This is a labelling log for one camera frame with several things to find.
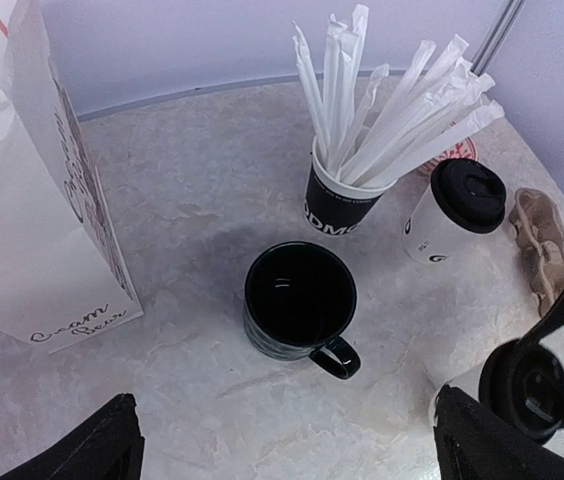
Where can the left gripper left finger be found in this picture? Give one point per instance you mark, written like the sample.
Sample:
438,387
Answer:
107,445

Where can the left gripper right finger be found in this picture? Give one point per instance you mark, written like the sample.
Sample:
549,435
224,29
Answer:
472,443

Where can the white paper cup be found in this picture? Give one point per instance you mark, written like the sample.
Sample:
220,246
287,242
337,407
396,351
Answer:
429,236
464,384

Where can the brown cardboard cup carrier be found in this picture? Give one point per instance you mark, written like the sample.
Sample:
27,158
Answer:
539,234

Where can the white paper takeout bag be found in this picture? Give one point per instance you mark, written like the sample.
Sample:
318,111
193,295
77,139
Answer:
63,278

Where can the red patterned white bowl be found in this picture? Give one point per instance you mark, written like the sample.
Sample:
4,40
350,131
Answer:
465,149

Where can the black cup with straws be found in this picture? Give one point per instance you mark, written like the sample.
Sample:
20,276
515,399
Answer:
331,207

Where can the white wrapped straws bundle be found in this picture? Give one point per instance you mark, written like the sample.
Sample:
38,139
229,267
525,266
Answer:
363,145

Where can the right aluminium frame post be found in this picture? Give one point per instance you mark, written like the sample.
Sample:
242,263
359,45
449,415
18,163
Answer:
497,33

